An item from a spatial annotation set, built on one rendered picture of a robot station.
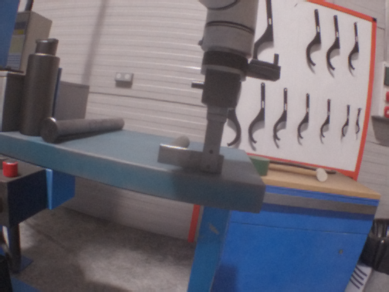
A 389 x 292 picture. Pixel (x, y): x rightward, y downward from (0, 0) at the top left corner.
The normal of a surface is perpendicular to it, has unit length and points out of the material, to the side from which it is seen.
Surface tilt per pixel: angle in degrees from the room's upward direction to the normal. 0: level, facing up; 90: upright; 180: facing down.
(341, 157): 90
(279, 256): 90
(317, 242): 90
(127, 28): 90
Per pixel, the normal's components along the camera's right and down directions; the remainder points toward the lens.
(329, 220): -0.10, 0.12
